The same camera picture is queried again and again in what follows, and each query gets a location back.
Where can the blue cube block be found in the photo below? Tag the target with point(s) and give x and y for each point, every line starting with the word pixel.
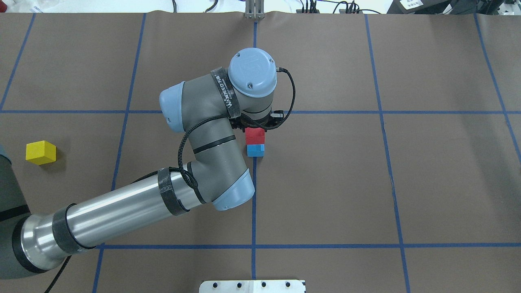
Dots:
pixel 255 150

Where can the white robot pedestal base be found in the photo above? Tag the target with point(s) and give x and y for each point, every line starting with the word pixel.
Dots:
pixel 253 286

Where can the red cube block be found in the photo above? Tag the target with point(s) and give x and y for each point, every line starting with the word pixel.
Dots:
pixel 254 136

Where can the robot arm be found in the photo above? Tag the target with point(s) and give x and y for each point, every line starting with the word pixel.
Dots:
pixel 211 169

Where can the yellow cube block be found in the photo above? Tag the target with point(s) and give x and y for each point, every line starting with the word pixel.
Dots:
pixel 41 152

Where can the aluminium frame post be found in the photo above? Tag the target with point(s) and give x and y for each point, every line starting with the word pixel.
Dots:
pixel 254 9

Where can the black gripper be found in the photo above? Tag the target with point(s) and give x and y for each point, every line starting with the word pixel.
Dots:
pixel 237 123

